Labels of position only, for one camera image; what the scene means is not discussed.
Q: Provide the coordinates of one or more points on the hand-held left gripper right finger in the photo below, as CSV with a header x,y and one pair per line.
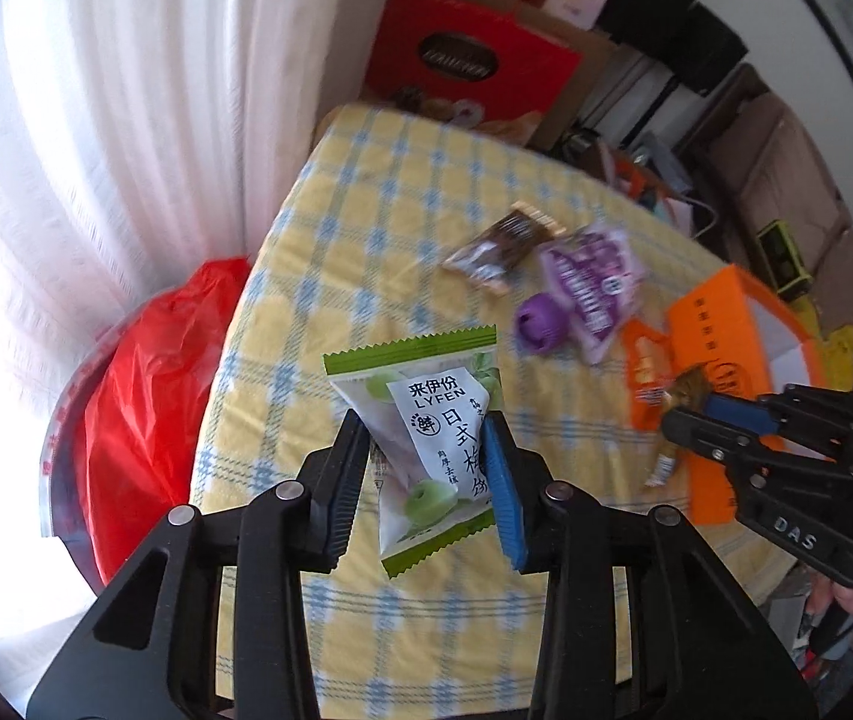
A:
x,y
505,495

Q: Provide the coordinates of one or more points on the white open cardboard box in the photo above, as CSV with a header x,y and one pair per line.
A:
x,y
636,176

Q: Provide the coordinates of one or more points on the white curtain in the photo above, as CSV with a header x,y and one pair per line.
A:
x,y
133,90

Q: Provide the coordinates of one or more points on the small golden snack packet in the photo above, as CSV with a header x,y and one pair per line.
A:
x,y
690,390

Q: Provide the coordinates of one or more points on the yellow plaid tablecloth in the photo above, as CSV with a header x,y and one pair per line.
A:
x,y
321,240

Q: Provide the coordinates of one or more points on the wooden sofa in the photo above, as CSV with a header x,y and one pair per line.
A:
x,y
846,255

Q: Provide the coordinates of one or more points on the beige sofa cushion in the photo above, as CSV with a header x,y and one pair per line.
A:
x,y
764,157

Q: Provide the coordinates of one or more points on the green plum candy packet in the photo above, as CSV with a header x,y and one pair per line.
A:
x,y
434,420

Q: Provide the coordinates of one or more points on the brown cardboard box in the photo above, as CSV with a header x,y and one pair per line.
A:
x,y
584,67

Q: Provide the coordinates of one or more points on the dark brown snack packet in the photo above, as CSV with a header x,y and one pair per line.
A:
x,y
501,244

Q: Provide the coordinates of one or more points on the orange cardboard box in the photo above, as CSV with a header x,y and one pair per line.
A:
x,y
719,337

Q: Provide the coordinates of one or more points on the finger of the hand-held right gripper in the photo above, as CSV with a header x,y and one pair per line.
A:
x,y
730,411
696,431

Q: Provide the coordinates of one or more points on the orange snack packet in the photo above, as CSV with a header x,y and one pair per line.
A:
x,y
644,367

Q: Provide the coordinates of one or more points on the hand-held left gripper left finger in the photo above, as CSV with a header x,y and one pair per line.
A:
x,y
342,499

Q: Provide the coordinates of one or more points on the yellow plastic bag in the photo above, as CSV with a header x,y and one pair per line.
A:
x,y
839,349

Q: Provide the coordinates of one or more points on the purple jelly pouch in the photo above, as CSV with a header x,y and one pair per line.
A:
x,y
591,285

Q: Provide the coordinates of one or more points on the red plastic bag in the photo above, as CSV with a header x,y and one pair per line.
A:
x,y
148,390

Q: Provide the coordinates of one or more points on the round bin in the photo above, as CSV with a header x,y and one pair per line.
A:
x,y
66,450

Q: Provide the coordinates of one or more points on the green black device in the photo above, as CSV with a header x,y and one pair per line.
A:
x,y
783,255

